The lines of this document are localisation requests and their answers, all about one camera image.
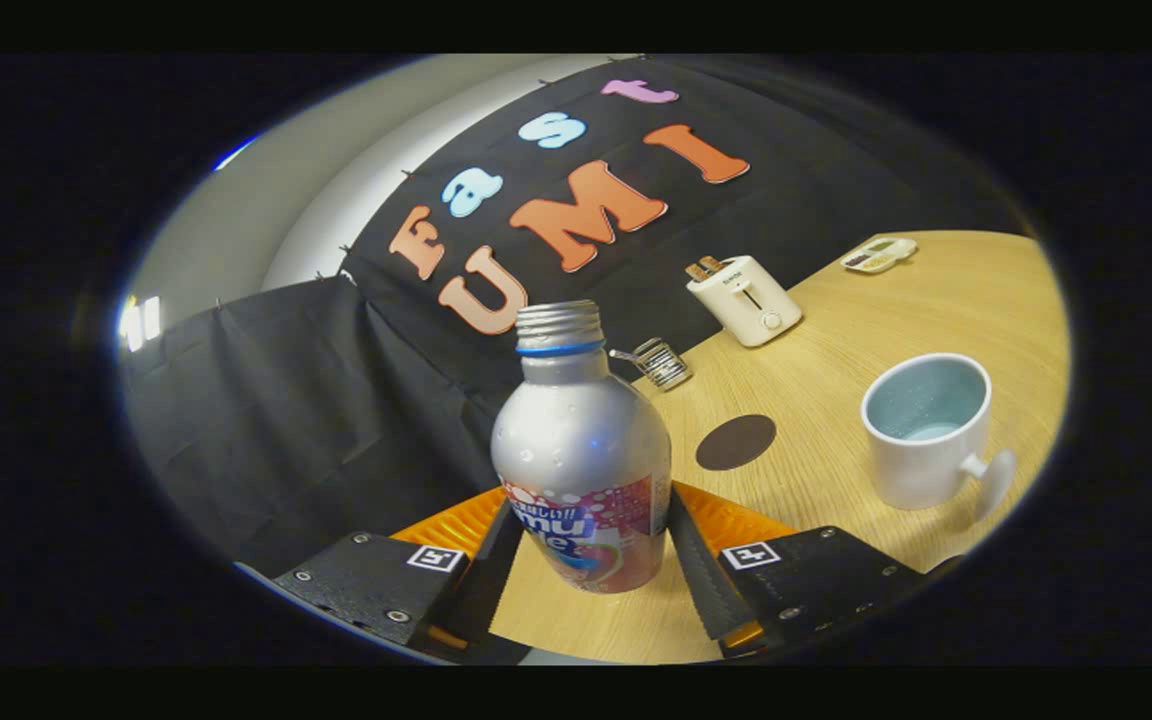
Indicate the ceiling light panel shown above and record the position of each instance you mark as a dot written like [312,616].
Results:
[139,323]

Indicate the white divided snack tray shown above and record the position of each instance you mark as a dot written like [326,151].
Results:
[879,256]

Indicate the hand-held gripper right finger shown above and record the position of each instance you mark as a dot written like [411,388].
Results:
[706,590]

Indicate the white cup blue inside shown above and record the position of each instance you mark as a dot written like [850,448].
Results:
[921,470]

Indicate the wooden table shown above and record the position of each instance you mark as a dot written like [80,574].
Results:
[836,320]

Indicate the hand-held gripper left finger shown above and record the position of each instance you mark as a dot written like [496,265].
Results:
[486,590]

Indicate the white toaster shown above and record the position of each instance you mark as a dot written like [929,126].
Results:
[746,305]

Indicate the toast slice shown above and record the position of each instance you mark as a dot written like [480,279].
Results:
[697,272]
[713,265]

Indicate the silver juice bottle pink label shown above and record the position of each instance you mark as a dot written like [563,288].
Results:
[581,440]

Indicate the dark brown round coaster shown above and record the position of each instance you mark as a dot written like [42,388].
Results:
[736,442]

